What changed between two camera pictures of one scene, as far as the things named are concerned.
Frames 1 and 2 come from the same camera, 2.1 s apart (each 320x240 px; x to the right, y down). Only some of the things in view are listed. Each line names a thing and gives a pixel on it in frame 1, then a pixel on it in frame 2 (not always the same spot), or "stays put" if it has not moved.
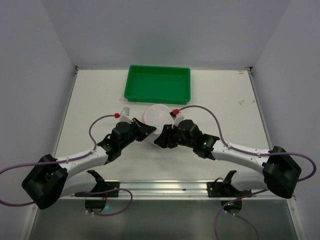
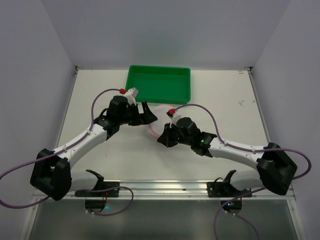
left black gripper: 138,129 to 139,115
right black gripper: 170,136 stays put
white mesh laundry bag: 157,116 stays put
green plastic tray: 158,84 stays put
